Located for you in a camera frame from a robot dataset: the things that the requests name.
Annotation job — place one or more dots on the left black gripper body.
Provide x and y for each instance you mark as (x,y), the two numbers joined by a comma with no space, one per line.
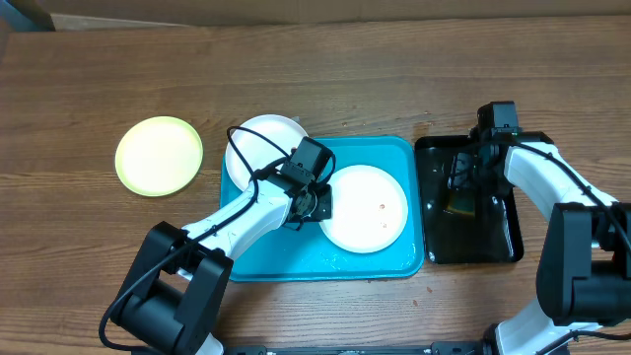
(311,207)

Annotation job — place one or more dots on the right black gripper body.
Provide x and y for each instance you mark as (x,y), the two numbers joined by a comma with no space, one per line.
(487,181)

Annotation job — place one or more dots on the green yellow sponge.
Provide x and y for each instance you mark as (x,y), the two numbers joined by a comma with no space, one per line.
(461,202)

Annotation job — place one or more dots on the white plate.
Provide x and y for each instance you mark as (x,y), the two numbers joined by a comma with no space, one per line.
(369,209)
(285,132)

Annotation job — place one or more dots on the yellow-green rimmed plate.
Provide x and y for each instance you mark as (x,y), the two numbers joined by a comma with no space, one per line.
(158,156)

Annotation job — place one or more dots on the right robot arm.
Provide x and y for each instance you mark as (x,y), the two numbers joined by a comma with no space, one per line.
(583,277)

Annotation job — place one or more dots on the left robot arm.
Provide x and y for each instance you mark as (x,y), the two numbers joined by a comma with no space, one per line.
(170,298)

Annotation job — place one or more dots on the black plastic tray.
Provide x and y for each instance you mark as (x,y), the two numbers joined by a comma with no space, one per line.
(493,235)

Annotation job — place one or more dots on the teal plastic tray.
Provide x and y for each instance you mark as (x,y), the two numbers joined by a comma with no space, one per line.
(308,255)

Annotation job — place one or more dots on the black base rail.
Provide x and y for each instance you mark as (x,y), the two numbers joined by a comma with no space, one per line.
(478,347)

